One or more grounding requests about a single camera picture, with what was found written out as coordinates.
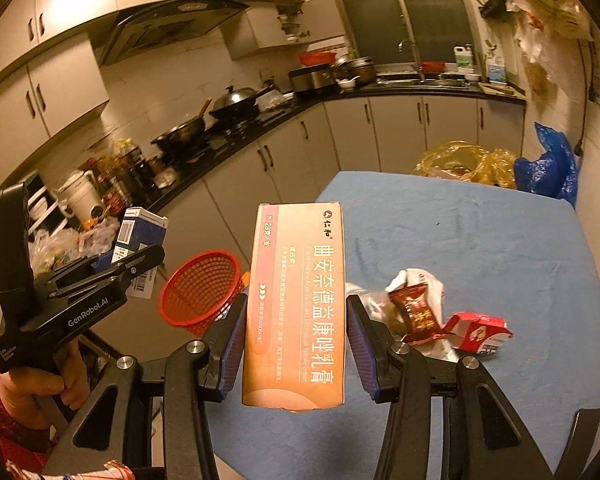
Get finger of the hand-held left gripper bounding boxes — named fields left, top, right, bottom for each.
left=45, top=256, right=115, bottom=286
left=55, top=244, right=167, bottom=306

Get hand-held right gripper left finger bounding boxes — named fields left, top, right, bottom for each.
left=40, top=290, right=251, bottom=480

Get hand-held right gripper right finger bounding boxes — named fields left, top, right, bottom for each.
left=346, top=295, right=554, bottom=480

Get small white packet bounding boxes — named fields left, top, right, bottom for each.
left=111, top=207, right=169, bottom=299

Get red plastic basket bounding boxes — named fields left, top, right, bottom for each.
left=159, top=251, right=246, bottom=338

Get dark red candy wrapper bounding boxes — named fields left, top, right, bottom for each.
left=389, top=282, right=448, bottom=348

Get orange medicine box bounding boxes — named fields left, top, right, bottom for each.
left=241, top=203, right=347, bottom=413

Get white tissue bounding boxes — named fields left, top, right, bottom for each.
left=350, top=268, right=446, bottom=346

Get red and white carton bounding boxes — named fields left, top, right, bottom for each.
left=442, top=311, right=514, bottom=357

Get person's left forearm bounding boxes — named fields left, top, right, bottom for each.
left=0, top=365, right=51, bottom=466

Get person's left hand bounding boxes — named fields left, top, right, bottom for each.
left=0, top=345, right=91, bottom=431

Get crumpled clear plastic bag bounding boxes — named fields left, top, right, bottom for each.
left=29, top=220, right=118, bottom=281

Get white electric kettle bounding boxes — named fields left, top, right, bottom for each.
left=55, top=170, right=107, bottom=226

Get row of condiment bottles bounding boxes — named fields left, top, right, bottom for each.
left=87, top=141, right=155, bottom=216

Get dark wok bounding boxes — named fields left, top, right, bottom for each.
left=150, top=117, right=212, bottom=154

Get blue tablecloth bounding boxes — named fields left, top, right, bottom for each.
left=207, top=170, right=600, bottom=480

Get wok with steel lid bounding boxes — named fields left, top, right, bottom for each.
left=207, top=85, right=277, bottom=122

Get white plastic bag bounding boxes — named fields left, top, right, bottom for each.
left=258, top=90, right=297, bottom=112

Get black kitchen countertop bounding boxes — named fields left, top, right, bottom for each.
left=125, top=77, right=527, bottom=216

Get yellow plastic bag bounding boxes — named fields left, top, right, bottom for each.
left=415, top=142, right=518, bottom=189

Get white base cabinets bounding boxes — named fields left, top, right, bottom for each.
left=150, top=94, right=527, bottom=306

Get range hood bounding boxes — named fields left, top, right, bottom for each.
left=97, top=0, right=251, bottom=67

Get steel pot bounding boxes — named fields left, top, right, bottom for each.
left=287, top=66, right=339, bottom=99
left=336, top=56, right=379, bottom=87

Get blue plastic bag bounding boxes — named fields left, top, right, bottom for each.
left=512, top=121, right=579, bottom=207

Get red plastic basin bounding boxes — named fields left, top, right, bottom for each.
left=300, top=51, right=337, bottom=67

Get open shelf with bowls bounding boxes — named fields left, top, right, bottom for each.
left=276, top=4, right=307, bottom=44

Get steel faucet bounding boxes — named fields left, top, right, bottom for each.
left=397, top=40, right=427, bottom=83

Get white jug green label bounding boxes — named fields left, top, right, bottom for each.
left=454, top=45, right=476, bottom=74

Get blue detergent bottle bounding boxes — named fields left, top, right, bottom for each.
left=485, top=51, right=509, bottom=84

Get dark window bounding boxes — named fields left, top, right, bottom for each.
left=326, top=0, right=477, bottom=67

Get hanging plastic bags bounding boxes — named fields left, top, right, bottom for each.
left=509, top=0, right=599, bottom=111

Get white wall cabinets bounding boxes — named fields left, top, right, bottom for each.
left=0, top=0, right=348, bottom=188

